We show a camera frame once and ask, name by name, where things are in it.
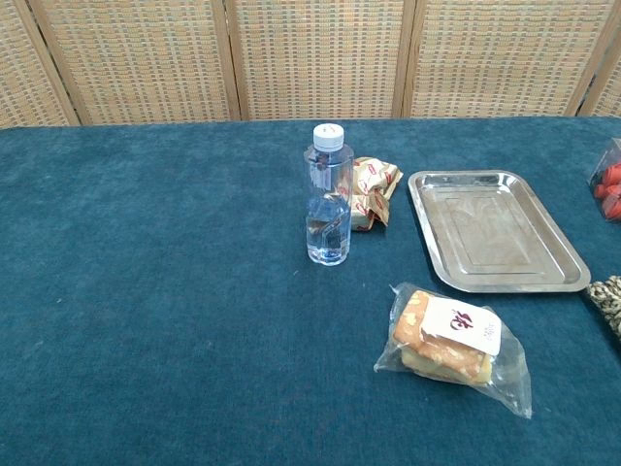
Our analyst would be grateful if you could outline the clear-wrapped pastry packet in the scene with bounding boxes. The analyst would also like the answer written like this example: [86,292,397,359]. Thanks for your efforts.
[373,282,534,420]

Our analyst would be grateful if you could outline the rectangular metal tray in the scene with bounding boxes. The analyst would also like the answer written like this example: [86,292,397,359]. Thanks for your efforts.
[407,169,592,294]

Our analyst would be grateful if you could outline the clear plastic water bottle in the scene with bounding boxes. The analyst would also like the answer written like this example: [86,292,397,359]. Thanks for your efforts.
[303,122,354,267]

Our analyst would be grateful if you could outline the beige red-printed snack wrapper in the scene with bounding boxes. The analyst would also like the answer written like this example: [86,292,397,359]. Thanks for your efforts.
[349,156,405,233]

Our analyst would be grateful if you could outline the blue table cloth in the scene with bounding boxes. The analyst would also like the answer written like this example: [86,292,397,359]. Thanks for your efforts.
[0,115,621,466]

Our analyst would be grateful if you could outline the woven wooden folding screen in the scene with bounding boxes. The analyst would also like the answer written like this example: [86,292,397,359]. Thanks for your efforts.
[0,0,621,128]

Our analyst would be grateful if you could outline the coiled beige braided rope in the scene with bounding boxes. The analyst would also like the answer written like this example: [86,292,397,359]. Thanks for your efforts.
[585,275,621,341]

